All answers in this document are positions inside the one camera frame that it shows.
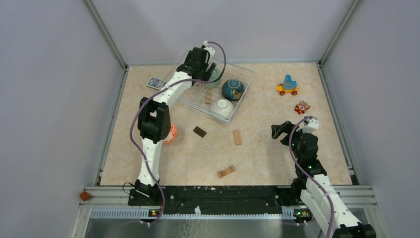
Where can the wooden block in rack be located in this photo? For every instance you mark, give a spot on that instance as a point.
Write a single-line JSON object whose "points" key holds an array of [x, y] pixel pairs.
{"points": [[208, 97]]}

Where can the light wooden block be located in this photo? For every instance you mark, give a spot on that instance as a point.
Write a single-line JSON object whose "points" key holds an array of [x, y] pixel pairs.
{"points": [[237, 137]]}

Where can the light green ceramic bowl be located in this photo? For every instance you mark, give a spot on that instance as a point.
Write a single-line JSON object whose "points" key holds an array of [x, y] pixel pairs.
{"points": [[213, 82]]}

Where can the small orange block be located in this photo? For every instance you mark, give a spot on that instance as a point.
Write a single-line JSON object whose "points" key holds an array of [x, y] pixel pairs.
{"points": [[85, 196]]}

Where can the white ceramic bowl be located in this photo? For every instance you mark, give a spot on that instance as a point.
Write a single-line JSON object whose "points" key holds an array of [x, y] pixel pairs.
{"points": [[222, 107]]}

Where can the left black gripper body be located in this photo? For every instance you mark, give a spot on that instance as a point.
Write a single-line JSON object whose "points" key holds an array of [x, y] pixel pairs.
{"points": [[205, 75]]}

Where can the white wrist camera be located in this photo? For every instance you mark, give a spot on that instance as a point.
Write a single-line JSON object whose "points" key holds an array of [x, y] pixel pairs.
{"points": [[206, 46], [311, 124]]}

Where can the notched wooden block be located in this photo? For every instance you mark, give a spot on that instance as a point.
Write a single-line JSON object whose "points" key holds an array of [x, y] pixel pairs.
{"points": [[226, 171]]}

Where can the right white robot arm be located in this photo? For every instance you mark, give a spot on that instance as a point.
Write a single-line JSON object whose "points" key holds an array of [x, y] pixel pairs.
{"points": [[312, 185]]}

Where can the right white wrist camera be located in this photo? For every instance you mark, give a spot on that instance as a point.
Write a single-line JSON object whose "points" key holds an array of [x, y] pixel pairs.
{"points": [[311, 124]]}

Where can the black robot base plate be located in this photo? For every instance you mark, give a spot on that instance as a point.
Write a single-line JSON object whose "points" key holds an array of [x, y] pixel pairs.
{"points": [[218, 200]]}

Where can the red owl toy block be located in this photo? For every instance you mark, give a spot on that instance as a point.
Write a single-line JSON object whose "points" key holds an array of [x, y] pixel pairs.
{"points": [[302, 107]]}

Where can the dark teal patterned bowl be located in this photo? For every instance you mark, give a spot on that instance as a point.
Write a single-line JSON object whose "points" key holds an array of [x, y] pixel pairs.
{"points": [[233, 90]]}

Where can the white wire dish rack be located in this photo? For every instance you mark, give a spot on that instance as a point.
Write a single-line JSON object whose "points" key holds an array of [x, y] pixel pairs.
{"points": [[219, 98]]}

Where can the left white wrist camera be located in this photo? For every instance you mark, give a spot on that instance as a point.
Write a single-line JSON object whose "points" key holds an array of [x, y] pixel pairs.
{"points": [[206, 46]]}

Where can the orange patterned white bowl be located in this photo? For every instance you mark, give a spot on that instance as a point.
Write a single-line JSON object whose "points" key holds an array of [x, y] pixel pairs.
{"points": [[172, 134]]}

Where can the dark brown block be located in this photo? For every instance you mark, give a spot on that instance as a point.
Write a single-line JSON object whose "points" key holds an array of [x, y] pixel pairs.
{"points": [[200, 132]]}

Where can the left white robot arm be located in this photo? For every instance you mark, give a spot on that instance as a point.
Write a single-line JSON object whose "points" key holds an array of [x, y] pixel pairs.
{"points": [[153, 116]]}

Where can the blue yellow toy train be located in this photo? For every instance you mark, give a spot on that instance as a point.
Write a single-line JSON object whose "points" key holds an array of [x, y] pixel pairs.
{"points": [[288, 86]]}

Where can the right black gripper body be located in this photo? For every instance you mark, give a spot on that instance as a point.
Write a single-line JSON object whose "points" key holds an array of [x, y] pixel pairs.
{"points": [[295, 139]]}

